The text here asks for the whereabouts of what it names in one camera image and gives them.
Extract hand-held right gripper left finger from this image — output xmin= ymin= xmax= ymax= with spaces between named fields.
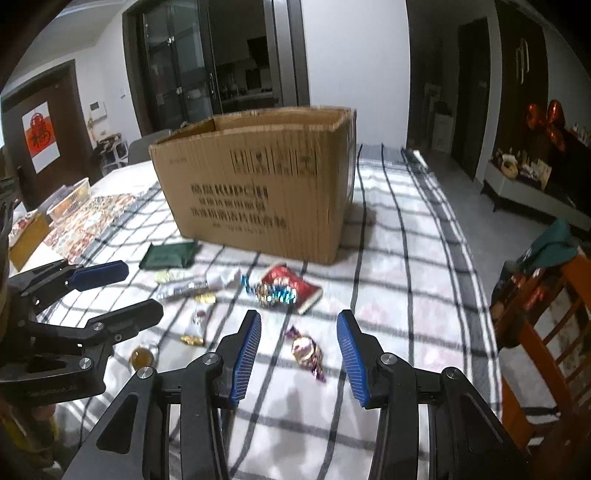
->
xmin=60 ymin=310 xmax=262 ymax=480

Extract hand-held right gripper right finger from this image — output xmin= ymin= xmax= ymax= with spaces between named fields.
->
xmin=336 ymin=310 xmax=536 ymax=480

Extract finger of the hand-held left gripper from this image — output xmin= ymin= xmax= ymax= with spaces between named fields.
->
xmin=21 ymin=298 xmax=164 ymax=370
xmin=7 ymin=259 xmax=130 ymax=319

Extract round amber candy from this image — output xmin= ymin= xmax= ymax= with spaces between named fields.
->
xmin=130 ymin=347 xmax=155 ymax=370

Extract purple gold candy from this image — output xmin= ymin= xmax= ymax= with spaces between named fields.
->
xmin=285 ymin=325 xmax=328 ymax=383

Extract long silver snack packet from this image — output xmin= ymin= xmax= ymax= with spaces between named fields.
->
xmin=157 ymin=279 xmax=218 ymax=303

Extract blue gold foil candy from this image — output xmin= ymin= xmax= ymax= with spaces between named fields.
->
xmin=241 ymin=273 xmax=298 ymax=308

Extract dark green snack packet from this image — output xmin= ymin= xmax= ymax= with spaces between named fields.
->
xmin=139 ymin=241 xmax=204 ymax=271

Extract white wrapper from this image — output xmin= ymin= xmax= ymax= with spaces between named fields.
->
xmin=205 ymin=270 xmax=242 ymax=291

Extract red snack packet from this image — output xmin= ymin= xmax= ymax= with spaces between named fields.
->
xmin=259 ymin=264 xmax=324 ymax=315

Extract brown cardboard box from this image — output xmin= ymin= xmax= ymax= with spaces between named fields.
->
xmin=148 ymin=106 xmax=358 ymax=266

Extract floral printed cloth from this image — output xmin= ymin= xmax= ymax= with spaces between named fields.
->
xmin=44 ymin=193 xmax=139 ymax=264

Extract small yellow-brown box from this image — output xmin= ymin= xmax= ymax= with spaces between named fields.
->
xmin=8 ymin=213 xmax=51 ymax=271

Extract clear plastic container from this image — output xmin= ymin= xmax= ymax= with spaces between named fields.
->
xmin=39 ymin=178 xmax=92 ymax=220

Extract black white checked tablecloth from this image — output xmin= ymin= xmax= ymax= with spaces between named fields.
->
xmin=34 ymin=143 xmax=504 ymax=480

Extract white storage rack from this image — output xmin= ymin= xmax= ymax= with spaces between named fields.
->
xmin=92 ymin=133 xmax=129 ymax=178

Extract grey chair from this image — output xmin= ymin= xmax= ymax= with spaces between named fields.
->
xmin=128 ymin=129 xmax=174 ymax=164

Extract red white door poster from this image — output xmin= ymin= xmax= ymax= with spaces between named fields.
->
xmin=22 ymin=102 xmax=61 ymax=174

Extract brown door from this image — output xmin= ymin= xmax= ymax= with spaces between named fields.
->
xmin=0 ymin=59 xmax=100 ymax=208

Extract wooden chair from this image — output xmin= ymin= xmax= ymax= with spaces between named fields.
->
xmin=492 ymin=254 xmax=591 ymax=480

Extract dark glass double door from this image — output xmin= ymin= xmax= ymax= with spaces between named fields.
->
xmin=122 ymin=0 xmax=310 ymax=137

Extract low white cabinet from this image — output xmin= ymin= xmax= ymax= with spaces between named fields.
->
xmin=480 ymin=161 xmax=591 ymax=227

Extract green cloth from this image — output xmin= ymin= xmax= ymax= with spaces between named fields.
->
xmin=526 ymin=217 xmax=583 ymax=271

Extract white bin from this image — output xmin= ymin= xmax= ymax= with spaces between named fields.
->
xmin=431 ymin=113 xmax=455 ymax=154

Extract red foil balloons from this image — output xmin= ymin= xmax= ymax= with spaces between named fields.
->
xmin=526 ymin=99 xmax=568 ymax=153

